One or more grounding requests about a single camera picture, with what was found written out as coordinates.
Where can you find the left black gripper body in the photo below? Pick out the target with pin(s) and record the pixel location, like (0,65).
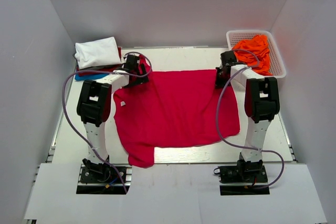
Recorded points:
(140,78)

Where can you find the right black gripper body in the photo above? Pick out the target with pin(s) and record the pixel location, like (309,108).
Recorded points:
(221,79)

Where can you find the crimson red t-shirt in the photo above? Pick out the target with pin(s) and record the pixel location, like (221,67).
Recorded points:
(174,109)

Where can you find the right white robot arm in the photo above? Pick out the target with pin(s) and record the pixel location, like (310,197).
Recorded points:
(261,102)

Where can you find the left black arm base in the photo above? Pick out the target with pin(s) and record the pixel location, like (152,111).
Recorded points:
(108,183)

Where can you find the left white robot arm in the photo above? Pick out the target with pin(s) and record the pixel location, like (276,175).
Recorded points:
(95,102)

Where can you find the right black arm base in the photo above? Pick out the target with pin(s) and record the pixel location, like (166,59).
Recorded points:
(232,183)

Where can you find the grey folded t-shirt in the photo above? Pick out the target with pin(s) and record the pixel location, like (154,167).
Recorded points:
(94,67)

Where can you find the white folded t-shirt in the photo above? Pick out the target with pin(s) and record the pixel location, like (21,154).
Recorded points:
(103,52)

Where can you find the orange t-shirt in basket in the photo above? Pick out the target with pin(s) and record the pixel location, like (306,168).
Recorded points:
(254,52)

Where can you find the white plastic perforated basket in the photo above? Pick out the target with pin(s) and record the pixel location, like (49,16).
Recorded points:
(277,67)

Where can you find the blue folded t-shirt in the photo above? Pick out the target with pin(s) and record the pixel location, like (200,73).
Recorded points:
(89,76)

